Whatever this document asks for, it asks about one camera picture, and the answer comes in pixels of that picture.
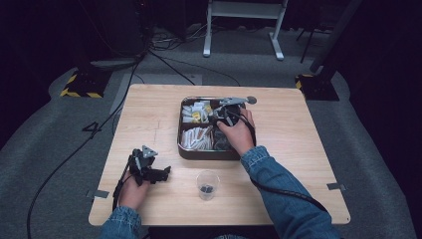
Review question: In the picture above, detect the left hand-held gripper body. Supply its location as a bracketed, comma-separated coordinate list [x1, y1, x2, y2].
[127, 144, 159, 186]

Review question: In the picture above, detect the long black floor cable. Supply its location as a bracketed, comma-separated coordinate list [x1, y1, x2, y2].
[26, 49, 148, 239]

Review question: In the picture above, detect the slanted dark metal pole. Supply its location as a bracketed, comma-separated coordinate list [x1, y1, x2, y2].
[309, 0, 364, 75]

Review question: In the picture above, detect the pile of white yellow packets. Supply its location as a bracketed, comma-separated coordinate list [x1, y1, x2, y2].
[181, 101, 213, 124]

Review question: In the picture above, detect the thin black floor cable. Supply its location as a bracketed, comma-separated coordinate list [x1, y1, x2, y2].
[148, 49, 242, 88]

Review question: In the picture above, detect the black yellow striped base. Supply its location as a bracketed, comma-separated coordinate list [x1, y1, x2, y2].
[295, 73, 340, 102]
[60, 68, 112, 100]

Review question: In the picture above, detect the person's left hand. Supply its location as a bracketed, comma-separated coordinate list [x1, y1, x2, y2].
[117, 174, 151, 211]

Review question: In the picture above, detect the grey tape strip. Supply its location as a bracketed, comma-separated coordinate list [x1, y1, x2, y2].
[325, 181, 347, 192]
[86, 189, 110, 200]

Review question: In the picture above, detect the white metal stand frame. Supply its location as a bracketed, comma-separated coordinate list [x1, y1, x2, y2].
[202, 0, 290, 62]

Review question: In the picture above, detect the pile of white paper sticks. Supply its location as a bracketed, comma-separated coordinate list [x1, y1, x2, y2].
[180, 125, 213, 151]

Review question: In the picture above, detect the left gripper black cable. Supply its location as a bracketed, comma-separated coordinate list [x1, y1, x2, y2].
[111, 158, 134, 212]

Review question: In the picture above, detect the pile of dark packets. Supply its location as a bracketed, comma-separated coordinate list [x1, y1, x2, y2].
[213, 128, 237, 151]

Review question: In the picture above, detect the dark compartment tray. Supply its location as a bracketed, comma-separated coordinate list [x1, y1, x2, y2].
[177, 96, 249, 161]

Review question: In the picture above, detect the person's right hand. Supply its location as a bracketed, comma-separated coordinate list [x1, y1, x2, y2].
[216, 108, 257, 157]

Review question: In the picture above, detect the clear plastic cup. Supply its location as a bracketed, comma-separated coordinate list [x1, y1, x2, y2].
[195, 169, 221, 201]

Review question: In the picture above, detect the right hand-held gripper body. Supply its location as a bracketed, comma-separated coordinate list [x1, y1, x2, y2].
[212, 96, 259, 128]

